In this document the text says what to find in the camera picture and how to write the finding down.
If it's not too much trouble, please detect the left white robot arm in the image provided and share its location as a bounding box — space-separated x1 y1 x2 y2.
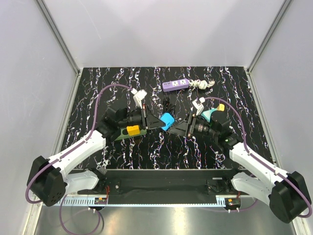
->
27 105 165 207

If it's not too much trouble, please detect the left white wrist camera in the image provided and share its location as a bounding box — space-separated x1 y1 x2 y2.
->
131 89 147 109

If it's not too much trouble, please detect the white slotted cable duct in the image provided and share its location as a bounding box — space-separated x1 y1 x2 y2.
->
63 197 108 207

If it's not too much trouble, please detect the green power strip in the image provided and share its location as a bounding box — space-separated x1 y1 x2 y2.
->
115 128 147 141

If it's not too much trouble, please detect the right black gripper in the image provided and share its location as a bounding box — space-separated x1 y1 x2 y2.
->
168 112 219 139

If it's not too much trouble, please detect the light blue plug adapter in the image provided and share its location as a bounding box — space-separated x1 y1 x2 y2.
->
160 113 175 131

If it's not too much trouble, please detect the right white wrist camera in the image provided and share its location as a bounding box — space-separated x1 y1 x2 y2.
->
192 97 205 116

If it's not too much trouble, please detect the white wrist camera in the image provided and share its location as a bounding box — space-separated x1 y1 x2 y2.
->
131 89 147 109
192 97 205 116

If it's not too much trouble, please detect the small orange plug adapter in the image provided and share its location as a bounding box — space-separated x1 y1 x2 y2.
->
216 104 225 112

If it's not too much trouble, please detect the white cable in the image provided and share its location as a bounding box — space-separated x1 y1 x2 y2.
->
188 79 216 91

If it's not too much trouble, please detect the teal triangular power strip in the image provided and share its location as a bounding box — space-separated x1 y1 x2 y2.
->
201 108 218 122

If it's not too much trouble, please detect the black power strip cable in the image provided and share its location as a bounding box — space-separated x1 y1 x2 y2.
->
160 96 177 115

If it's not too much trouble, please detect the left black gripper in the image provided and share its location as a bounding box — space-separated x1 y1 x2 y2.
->
118 105 166 130

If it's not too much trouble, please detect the purple power strip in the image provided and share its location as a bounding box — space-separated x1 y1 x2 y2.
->
162 78 189 92

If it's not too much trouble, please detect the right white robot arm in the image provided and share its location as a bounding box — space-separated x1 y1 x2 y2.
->
168 114 312 223

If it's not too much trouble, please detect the yellow cube socket adapter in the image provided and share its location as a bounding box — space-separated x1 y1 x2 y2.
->
126 125 140 136

